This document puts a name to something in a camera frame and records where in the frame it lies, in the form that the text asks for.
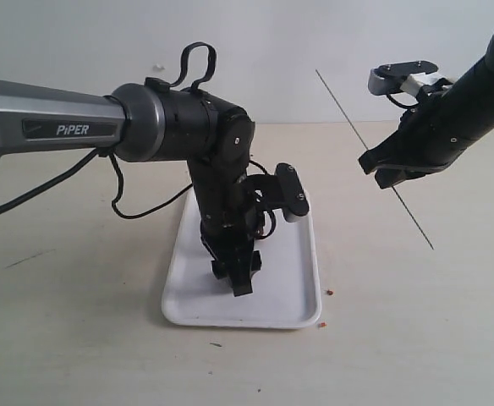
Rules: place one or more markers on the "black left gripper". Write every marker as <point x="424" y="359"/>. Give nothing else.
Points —
<point x="229" y="219"/>

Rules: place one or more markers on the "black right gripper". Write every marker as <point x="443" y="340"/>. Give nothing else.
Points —
<point x="428" y="139"/>

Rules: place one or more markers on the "thin metal skewer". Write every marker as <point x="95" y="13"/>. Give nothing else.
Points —
<point x="364" y="144"/>

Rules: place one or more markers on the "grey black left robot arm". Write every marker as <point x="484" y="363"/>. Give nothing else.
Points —
<point x="153" y="122"/>

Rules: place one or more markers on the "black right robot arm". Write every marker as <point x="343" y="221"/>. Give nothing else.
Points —
<point x="476" y="88"/>

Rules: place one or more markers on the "white rectangular plastic tray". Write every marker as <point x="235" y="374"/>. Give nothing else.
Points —
<point x="286" y="291"/>

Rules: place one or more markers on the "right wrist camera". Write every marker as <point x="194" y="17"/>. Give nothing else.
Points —
<point x="411" y="78"/>

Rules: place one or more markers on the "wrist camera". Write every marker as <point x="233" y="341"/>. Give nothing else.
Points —
<point x="287" y="193"/>
<point x="411" y="78"/>

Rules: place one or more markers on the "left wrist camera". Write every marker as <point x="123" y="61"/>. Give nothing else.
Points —
<point x="287" y="193"/>

